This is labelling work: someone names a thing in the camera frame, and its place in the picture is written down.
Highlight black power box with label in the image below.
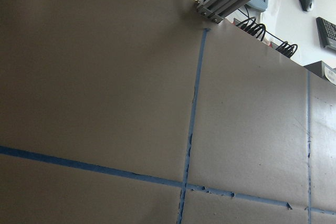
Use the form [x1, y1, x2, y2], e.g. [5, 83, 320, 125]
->
[304, 61, 335, 85]

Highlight black keyboard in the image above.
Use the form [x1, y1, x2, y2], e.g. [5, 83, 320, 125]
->
[316, 17, 335, 50]

